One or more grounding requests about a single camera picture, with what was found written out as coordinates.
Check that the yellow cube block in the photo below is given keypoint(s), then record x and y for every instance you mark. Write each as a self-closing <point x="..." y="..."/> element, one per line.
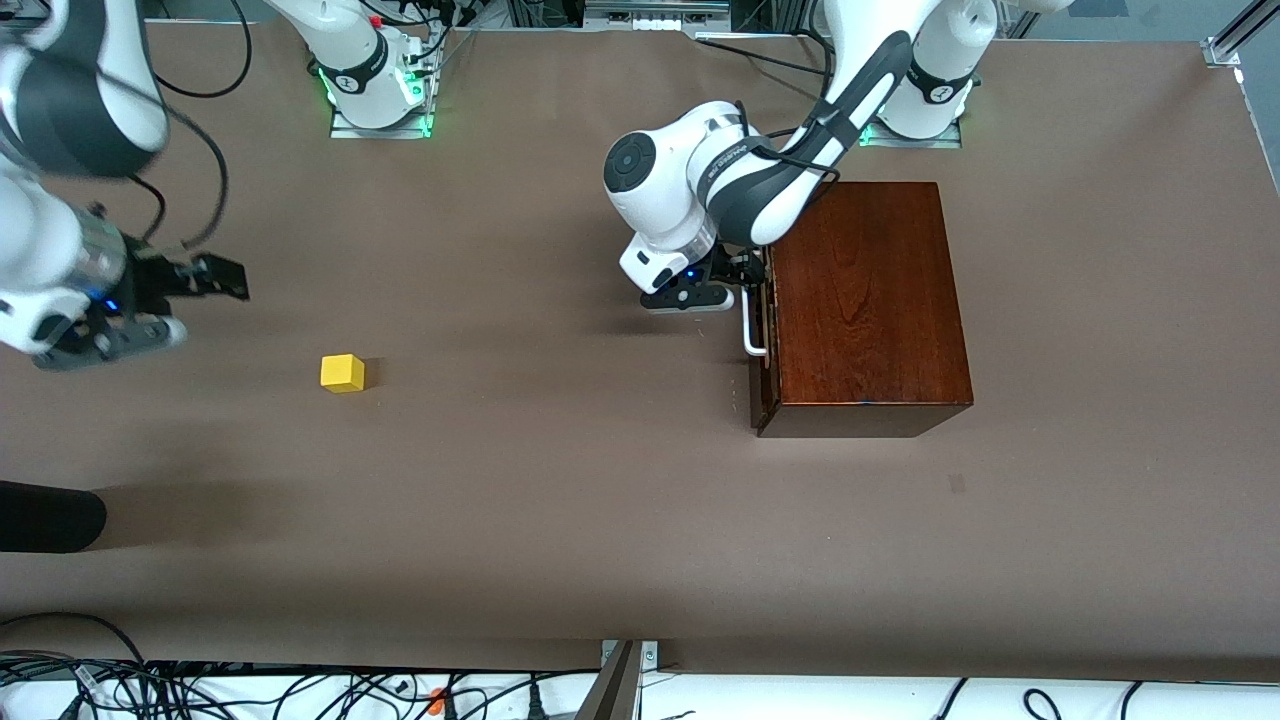
<point x="342" y="373"/>

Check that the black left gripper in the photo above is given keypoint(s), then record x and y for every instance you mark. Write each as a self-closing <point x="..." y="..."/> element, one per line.
<point x="729" y="268"/>

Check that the dark brown wooden cabinet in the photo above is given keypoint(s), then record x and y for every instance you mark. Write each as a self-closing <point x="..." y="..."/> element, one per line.
<point x="870" y="310"/>

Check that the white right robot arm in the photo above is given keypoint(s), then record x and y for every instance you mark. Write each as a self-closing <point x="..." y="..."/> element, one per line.
<point x="60" y="110"/>

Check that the orange plug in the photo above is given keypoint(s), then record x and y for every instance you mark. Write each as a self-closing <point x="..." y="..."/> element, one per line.
<point x="437" y="700"/>

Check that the white power strip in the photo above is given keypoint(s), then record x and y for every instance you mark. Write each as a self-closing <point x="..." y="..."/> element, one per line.
<point x="655" y="20"/>

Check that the grey metal bracket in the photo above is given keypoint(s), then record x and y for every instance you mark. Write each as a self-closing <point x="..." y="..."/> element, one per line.
<point x="615" y="690"/>

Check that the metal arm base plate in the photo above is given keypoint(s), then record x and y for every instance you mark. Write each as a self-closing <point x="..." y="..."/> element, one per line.
<point x="380" y="132"/>
<point x="930" y="143"/>

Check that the aluminium frame profile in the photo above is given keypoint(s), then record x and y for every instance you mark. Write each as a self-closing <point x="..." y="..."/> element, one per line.
<point x="1225" y="50"/>

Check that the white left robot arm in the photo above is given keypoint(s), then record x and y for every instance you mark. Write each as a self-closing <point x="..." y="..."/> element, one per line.
<point x="680" y="190"/>

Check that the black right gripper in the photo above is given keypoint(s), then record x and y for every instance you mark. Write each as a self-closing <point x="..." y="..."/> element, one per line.
<point x="152" y="280"/>

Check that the black rounded object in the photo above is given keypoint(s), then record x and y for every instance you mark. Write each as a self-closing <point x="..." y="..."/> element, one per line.
<point x="50" y="515"/>

